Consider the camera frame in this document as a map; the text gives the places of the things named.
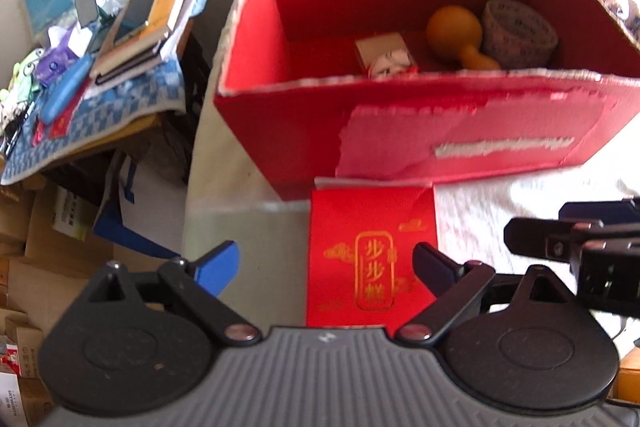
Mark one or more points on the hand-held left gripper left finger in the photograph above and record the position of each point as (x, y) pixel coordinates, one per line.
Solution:
(220, 264)

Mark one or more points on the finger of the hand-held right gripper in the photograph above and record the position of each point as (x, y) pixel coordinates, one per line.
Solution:
(540, 239)
(595, 211)

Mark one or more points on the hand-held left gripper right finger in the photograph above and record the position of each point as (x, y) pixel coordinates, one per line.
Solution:
(435, 272)

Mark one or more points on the red envelope with gold print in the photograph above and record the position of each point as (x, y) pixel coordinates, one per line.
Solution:
(350, 227)

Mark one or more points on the red cardboard box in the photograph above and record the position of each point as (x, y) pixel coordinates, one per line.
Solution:
(400, 127)

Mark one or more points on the orange gourd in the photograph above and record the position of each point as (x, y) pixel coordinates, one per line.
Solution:
(452, 32)

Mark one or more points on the small printed card box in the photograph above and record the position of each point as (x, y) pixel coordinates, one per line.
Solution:
(380, 49)

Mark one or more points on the white and blue paper bag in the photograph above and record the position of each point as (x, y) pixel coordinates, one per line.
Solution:
(135, 207)

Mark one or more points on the brown cardboard carton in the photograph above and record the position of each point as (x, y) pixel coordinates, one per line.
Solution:
(55, 237)

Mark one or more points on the blue checked cloth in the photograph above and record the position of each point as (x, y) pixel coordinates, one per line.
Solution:
(125, 102)

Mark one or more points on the stack of dark books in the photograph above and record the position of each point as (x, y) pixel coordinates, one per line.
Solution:
(130, 59)

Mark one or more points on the blue pen-shaped tool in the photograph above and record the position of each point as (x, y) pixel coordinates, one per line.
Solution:
(65, 89)

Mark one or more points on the purple packet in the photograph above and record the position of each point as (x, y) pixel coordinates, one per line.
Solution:
(52, 67)

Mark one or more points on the silver phone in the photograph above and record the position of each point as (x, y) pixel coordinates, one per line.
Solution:
(140, 9)

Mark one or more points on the green and white plush toy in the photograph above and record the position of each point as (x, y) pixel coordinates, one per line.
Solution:
(25, 69)

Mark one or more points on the small grey mirror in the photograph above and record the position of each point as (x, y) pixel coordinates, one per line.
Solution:
(86, 7)

